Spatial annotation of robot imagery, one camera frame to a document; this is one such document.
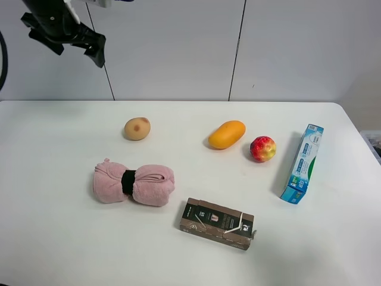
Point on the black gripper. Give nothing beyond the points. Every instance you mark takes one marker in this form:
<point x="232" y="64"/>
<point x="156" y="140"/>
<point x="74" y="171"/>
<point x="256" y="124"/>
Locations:
<point x="55" y="23"/>

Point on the multicolour rubber ball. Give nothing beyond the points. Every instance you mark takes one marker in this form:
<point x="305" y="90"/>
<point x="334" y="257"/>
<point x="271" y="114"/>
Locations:
<point x="262" y="149"/>

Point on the brown potato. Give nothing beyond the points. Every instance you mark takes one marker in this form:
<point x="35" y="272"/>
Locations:
<point x="137" y="128"/>

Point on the black band on towel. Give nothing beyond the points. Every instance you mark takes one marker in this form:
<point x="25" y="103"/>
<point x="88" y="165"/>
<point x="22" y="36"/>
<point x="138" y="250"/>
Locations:
<point x="127" y="182"/>

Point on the rolled pink towel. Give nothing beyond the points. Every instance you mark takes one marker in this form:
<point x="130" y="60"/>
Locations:
<point x="153" y="183"/>

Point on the yellow mango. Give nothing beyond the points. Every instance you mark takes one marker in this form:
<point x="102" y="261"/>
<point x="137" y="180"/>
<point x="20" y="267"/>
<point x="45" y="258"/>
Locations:
<point x="227" y="135"/>

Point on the brown drink carton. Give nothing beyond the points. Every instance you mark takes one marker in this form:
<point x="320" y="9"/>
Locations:
<point x="218" y="223"/>

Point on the blue green toothpaste box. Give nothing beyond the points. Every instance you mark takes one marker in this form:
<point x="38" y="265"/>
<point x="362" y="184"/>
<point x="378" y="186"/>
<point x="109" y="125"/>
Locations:
<point x="303" y="163"/>

